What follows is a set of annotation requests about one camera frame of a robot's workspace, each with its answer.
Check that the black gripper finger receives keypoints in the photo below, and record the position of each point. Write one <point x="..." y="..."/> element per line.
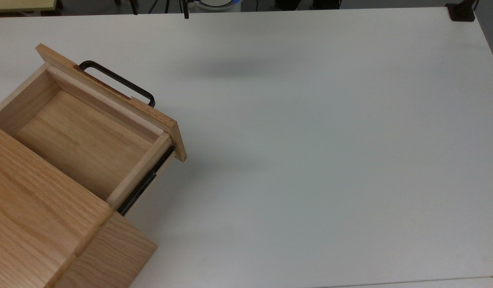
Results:
<point x="186" y="10"/>

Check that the wooden drawer box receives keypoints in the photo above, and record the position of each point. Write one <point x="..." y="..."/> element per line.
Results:
<point x="82" y="144"/>

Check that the white blue-ringed robot base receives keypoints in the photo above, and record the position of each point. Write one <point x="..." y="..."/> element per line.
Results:
<point x="216" y="4"/>

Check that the black stand leg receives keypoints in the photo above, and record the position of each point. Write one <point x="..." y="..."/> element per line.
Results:
<point x="134" y="6"/>

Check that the black shoe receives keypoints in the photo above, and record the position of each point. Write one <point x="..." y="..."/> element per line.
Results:
<point x="327" y="3"/>
<point x="290" y="4"/>

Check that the pale yellow board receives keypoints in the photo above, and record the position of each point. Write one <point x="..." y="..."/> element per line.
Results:
<point x="18" y="4"/>

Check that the light oak wooden cabinet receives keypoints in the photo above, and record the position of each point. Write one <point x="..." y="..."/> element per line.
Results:
<point x="30" y="220"/>

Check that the black metal drawer slide rail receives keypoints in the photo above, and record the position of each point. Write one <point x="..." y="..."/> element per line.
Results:
<point x="144" y="184"/>

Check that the black table clamp mount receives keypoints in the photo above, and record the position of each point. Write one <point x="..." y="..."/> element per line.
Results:
<point x="461" y="12"/>

